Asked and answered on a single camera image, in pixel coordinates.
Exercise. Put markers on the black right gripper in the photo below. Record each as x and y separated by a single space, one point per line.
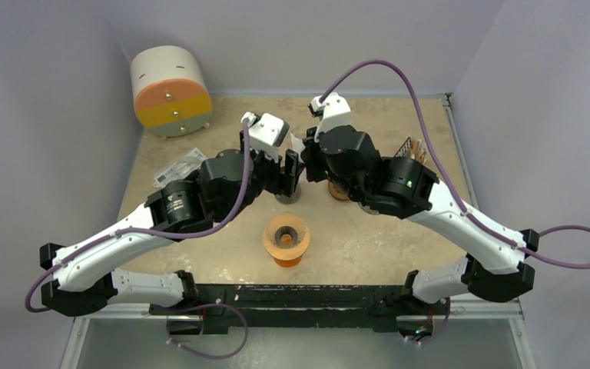
310 157

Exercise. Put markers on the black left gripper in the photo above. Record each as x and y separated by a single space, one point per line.
290 172

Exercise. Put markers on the grey glass carafe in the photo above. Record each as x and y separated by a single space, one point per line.
283 199

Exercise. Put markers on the clear ribbed glass dripper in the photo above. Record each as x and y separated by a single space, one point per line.
286 231

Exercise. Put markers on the orange glass carafe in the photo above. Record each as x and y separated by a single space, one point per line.
288 263

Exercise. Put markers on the clear plastic filter packet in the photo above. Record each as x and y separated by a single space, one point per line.
179 168

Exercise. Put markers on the white paper coffee filter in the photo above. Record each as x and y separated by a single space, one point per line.
298 146

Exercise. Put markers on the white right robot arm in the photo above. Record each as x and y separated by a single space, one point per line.
406 189

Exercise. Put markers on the orange coffee filter box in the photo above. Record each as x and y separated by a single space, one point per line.
413 148

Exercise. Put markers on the white round drawer cabinet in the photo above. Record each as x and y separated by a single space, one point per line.
170 97

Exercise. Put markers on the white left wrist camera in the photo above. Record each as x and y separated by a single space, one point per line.
266 133

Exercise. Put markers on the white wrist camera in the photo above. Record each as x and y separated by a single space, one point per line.
333 112
266 133

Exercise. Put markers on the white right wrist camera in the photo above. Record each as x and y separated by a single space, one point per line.
333 112

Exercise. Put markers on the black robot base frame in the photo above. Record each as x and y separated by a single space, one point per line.
380 308

